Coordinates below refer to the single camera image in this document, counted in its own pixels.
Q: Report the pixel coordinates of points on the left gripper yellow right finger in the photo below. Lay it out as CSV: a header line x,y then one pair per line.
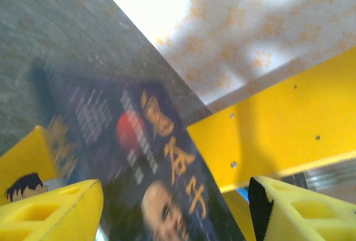
x,y
306,218

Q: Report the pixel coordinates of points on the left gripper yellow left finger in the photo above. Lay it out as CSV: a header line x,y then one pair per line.
x,y
55,218

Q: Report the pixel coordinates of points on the yellow cartoon cover book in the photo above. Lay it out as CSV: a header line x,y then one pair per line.
x,y
27,152

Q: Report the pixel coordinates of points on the purple gold calligraphy book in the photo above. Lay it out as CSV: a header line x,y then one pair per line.
x,y
139,140

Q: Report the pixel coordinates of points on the yellow pink blue bookshelf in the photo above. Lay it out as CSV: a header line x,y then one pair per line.
x,y
278,127

